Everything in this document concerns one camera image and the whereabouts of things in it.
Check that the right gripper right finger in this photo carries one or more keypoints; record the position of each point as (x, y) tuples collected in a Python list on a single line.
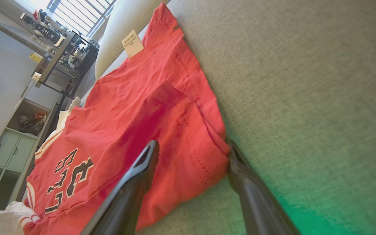
[(259, 209)]

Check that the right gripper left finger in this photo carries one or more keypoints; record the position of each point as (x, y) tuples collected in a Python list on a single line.
[(126, 195)]

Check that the red garment with striped trim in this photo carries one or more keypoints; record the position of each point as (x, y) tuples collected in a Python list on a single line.
[(135, 107)]

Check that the wheeled robot base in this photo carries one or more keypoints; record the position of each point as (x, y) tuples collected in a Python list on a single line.
[(90, 49)]

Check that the large grey sofa seat cushion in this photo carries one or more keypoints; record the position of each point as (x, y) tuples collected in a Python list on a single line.
[(305, 98)]

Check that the white television cabinet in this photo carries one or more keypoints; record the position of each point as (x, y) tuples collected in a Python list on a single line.
[(11, 150)]

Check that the wooden coffee table black legs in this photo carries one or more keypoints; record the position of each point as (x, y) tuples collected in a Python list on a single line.
[(57, 55)]

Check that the small yellow container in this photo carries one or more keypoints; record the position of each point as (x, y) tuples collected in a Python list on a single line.
[(35, 57)]

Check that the grey balcony railing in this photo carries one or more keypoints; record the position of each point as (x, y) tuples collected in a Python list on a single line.
[(101, 16)]

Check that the black white toy robot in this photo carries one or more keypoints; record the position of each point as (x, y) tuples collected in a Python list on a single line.
[(49, 31)]

